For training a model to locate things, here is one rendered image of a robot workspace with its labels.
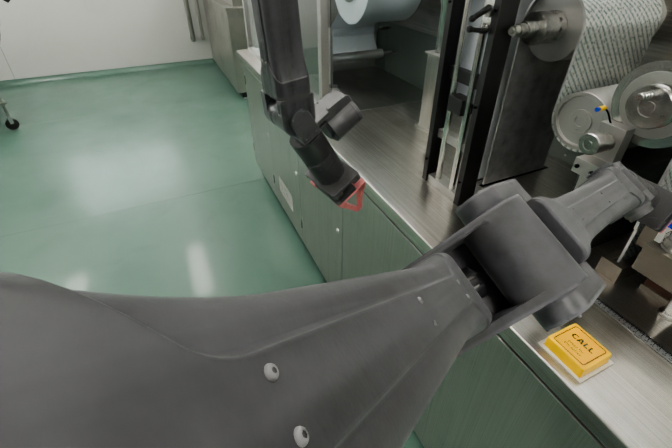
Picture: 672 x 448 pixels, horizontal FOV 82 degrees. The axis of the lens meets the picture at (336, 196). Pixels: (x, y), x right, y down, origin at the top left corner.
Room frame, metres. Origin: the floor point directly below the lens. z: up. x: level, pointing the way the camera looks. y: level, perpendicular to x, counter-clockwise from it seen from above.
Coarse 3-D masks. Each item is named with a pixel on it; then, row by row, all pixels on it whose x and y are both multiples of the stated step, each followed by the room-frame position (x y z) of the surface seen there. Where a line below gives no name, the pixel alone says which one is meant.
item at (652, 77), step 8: (656, 72) 0.65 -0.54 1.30; (664, 72) 0.64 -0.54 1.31; (640, 80) 0.67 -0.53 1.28; (648, 80) 0.66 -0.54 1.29; (656, 80) 0.65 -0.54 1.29; (664, 80) 0.64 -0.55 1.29; (632, 88) 0.68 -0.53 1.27; (624, 96) 0.68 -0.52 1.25; (624, 104) 0.68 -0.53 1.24; (624, 112) 0.67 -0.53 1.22; (624, 120) 0.67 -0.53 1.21; (656, 128) 0.62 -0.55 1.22; (664, 128) 0.61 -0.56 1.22; (640, 136) 0.63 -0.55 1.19; (648, 136) 0.62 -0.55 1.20; (656, 136) 0.61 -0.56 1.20; (664, 136) 0.60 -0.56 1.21
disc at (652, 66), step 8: (648, 64) 0.67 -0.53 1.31; (656, 64) 0.66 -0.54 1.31; (664, 64) 0.65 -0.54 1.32; (632, 72) 0.69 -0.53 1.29; (640, 72) 0.68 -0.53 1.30; (648, 72) 0.67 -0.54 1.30; (624, 80) 0.70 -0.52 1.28; (632, 80) 0.68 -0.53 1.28; (616, 88) 0.70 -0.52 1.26; (624, 88) 0.69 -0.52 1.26; (616, 96) 0.70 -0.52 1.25; (616, 104) 0.69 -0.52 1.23; (616, 112) 0.69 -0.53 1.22; (616, 120) 0.68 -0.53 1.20; (632, 136) 0.65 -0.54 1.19; (640, 144) 0.63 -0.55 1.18; (648, 144) 0.62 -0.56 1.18; (656, 144) 0.61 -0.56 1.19; (664, 144) 0.60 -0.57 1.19
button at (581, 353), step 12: (576, 324) 0.44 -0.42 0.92; (552, 336) 0.41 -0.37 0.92; (564, 336) 0.41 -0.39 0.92; (576, 336) 0.41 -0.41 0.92; (588, 336) 0.41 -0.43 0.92; (552, 348) 0.40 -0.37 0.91; (564, 348) 0.39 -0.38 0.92; (576, 348) 0.39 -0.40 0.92; (588, 348) 0.39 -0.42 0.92; (600, 348) 0.39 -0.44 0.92; (564, 360) 0.38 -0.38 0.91; (576, 360) 0.37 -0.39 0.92; (588, 360) 0.37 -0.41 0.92; (600, 360) 0.37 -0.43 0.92; (576, 372) 0.36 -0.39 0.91; (588, 372) 0.36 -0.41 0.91
